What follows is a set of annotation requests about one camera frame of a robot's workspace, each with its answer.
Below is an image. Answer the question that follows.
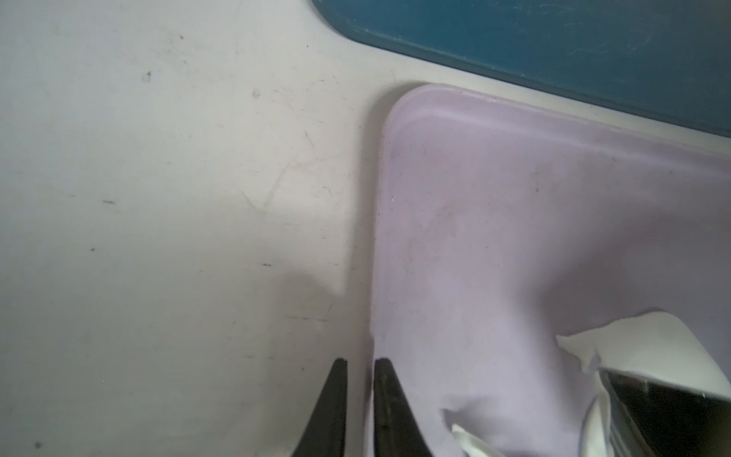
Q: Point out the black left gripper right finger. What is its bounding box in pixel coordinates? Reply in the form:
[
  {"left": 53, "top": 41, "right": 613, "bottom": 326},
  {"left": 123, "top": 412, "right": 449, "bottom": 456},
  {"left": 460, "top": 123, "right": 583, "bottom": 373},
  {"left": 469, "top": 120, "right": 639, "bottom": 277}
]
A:
[{"left": 373, "top": 358, "right": 432, "bottom": 457}]

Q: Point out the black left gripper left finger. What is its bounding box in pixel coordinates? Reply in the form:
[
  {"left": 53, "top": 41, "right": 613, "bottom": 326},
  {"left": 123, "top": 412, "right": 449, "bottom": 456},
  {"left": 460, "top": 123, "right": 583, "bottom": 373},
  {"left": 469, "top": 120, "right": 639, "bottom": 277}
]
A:
[{"left": 292, "top": 358, "right": 348, "bottom": 457}]

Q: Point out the lilac silicone mat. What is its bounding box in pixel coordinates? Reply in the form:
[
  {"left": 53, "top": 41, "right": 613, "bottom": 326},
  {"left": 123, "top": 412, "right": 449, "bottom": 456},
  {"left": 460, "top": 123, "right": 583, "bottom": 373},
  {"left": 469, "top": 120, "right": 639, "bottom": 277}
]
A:
[{"left": 370, "top": 85, "right": 730, "bottom": 456}]

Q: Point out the white dough lump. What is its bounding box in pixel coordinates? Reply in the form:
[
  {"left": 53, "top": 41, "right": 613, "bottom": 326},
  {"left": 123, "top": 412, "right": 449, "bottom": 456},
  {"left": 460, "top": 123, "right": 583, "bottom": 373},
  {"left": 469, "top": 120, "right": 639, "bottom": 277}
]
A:
[{"left": 450, "top": 310, "right": 731, "bottom": 457}]

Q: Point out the teal plastic tray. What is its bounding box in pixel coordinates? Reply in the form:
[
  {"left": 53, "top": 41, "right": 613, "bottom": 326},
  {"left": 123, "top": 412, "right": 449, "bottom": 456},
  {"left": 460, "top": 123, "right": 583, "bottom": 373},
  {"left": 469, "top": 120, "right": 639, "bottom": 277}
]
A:
[{"left": 315, "top": 0, "right": 730, "bottom": 136}]

